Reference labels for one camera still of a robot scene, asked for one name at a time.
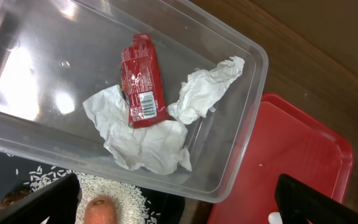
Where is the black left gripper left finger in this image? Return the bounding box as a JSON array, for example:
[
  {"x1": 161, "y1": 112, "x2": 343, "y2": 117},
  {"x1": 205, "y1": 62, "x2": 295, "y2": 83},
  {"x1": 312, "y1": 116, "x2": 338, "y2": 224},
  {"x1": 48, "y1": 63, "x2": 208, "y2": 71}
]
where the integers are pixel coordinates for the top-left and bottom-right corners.
[{"x1": 0, "y1": 174, "x2": 81, "y2": 224}]

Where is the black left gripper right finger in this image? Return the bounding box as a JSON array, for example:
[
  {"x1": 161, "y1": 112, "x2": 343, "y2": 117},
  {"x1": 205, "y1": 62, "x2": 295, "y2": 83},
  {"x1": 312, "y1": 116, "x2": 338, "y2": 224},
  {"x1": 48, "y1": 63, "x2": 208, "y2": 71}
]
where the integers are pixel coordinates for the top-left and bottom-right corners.
[{"x1": 275, "y1": 174, "x2": 358, "y2": 224}]

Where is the white plastic spoon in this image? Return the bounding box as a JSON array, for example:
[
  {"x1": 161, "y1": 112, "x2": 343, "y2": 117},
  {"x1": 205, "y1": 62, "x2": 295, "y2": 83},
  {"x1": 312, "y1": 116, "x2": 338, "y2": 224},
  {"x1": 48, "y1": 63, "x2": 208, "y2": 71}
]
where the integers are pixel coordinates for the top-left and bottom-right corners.
[{"x1": 268, "y1": 212, "x2": 283, "y2": 224}]

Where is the orange carrot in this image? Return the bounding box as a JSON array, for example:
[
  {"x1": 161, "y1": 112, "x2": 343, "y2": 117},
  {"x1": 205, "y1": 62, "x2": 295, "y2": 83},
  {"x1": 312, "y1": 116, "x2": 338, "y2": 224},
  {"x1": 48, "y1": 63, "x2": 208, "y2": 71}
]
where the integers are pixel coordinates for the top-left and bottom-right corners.
[{"x1": 84, "y1": 197, "x2": 117, "y2": 224}]

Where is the white tissue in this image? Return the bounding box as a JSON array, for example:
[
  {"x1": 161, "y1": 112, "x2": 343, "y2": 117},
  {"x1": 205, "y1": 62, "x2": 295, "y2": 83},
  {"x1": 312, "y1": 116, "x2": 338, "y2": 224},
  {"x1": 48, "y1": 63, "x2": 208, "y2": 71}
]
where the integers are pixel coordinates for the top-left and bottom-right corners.
[{"x1": 83, "y1": 56, "x2": 245, "y2": 175}]

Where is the red snack wrapper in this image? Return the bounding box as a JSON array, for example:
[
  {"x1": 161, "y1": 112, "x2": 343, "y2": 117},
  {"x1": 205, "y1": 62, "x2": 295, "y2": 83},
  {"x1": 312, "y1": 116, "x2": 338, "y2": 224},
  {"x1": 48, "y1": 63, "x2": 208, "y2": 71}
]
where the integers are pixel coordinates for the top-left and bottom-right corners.
[{"x1": 121, "y1": 34, "x2": 168, "y2": 129}]

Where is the black waste tray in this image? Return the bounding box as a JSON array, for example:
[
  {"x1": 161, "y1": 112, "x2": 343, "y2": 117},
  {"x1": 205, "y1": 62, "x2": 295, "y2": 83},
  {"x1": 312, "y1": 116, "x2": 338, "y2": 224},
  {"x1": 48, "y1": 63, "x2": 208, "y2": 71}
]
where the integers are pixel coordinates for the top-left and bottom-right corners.
[{"x1": 0, "y1": 152, "x2": 185, "y2": 223}]

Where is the brown food scrap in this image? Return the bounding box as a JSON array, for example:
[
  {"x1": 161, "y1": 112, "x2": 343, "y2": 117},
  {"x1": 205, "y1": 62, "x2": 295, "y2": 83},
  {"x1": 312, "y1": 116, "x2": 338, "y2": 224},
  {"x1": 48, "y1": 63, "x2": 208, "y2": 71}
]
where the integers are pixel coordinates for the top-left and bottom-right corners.
[{"x1": 0, "y1": 189, "x2": 31, "y2": 210}]

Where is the red plastic tray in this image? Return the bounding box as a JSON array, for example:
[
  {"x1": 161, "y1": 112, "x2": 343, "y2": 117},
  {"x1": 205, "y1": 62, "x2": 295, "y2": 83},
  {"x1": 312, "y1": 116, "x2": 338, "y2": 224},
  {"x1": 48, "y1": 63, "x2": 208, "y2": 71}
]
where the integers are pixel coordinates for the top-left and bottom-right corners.
[{"x1": 208, "y1": 93, "x2": 354, "y2": 224}]

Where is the white rice pile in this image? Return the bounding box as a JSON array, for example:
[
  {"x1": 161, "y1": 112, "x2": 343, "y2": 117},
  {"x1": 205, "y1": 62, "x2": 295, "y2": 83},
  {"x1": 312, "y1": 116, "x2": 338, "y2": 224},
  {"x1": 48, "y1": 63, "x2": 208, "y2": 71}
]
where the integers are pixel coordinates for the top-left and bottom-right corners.
[{"x1": 24, "y1": 166, "x2": 161, "y2": 224}]

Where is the clear plastic bin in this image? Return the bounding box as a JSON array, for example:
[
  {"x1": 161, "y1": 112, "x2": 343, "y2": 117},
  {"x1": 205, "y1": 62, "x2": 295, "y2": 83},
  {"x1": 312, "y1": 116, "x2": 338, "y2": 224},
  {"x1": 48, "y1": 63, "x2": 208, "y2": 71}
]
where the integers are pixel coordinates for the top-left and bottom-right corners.
[{"x1": 0, "y1": 0, "x2": 269, "y2": 203}]

